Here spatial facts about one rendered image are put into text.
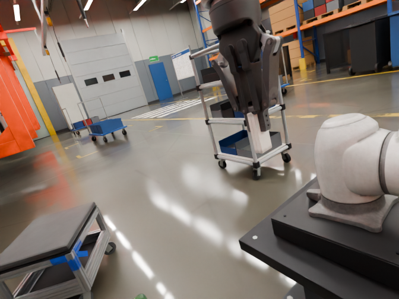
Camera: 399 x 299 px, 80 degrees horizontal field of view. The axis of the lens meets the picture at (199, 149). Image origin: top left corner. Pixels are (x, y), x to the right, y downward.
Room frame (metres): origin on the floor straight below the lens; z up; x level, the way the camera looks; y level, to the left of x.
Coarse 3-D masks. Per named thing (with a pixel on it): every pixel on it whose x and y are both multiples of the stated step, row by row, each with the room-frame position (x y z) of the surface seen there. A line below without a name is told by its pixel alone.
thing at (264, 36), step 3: (261, 30) 0.37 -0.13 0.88; (261, 33) 0.36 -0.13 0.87; (264, 33) 0.36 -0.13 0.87; (261, 36) 0.36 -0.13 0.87; (264, 36) 0.35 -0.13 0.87; (267, 36) 0.35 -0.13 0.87; (270, 36) 0.35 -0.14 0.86; (273, 36) 0.35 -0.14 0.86; (276, 36) 0.35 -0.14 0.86; (261, 39) 0.36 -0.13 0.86; (264, 39) 0.35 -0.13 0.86; (276, 39) 0.34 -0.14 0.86; (279, 39) 0.34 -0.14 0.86; (264, 42) 0.36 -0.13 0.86; (276, 42) 0.34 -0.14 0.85; (279, 42) 0.34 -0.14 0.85; (264, 45) 0.35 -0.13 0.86; (276, 45) 0.34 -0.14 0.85; (261, 48) 0.35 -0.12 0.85; (276, 48) 0.35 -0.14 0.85; (276, 51) 0.35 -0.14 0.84
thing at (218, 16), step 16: (224, 0) 0.37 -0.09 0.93; (240, 0) 0.36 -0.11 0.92; (256, 0) 0.37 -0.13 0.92; (224, 16) 0.37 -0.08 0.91; (240, 16) 0.36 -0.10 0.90; (256, 16) 0.36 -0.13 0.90; (224, 32) 0.39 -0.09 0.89; (240, 32) 0.38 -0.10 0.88; (256, 32) 0.36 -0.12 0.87; (256, 48) 0.36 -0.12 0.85; (240, 64) 0.39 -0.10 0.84
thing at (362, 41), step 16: (384, 16) 4.53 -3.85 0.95; (352, 32) 4.83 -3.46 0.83; (368, 32) 4.56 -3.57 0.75; (384, 32) 4.56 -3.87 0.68; (352, 48) 4.85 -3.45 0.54; (368, 48) 4.57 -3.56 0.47; (384, 48) 4.55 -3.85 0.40; (352, 64) 4.87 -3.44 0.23; (368, 64) 4.59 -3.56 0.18; (384, 64) 4.54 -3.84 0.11
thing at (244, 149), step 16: (272, 32) 1.77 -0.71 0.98; (208, 48) 1.78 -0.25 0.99; (192, 64) 2.00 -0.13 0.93; (208, 80) 1.94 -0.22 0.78; (224, 112) 1.85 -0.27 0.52; (240, 112) 1.69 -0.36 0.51; (272, 112) 1.71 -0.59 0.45; (208, 128) 2.00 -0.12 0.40; (224, 144) 2.03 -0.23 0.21; (240, 144) 1.84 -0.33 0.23; (272, 144) 1.73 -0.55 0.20; (288, 144) 1.76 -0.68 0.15; (224, 160) 1.97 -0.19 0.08; (240, 160) 1.73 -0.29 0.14; (256, 160) 1.59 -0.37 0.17; (288, 160) 1.74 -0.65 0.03; (256, 176) 1.61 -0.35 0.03
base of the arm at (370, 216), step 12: (312, 192) 0.67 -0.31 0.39; (324, 204) 0.59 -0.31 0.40; (336, 204) 0.55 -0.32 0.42; (348, 204) 0.53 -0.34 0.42; (360, 204) 0.52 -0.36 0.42; (372, 204) 0.52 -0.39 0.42; (384, 204) 0.53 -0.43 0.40; (312, 216) 0.60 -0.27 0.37; (324, 216) 0.58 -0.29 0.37; (336, 216) 0.55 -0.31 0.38; (348, 216) 0.53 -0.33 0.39; (360, 216) 0.51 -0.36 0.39; (372, 216) 0.50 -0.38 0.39; (384, 216) 0.51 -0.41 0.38; (372, 228) 0.48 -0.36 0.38
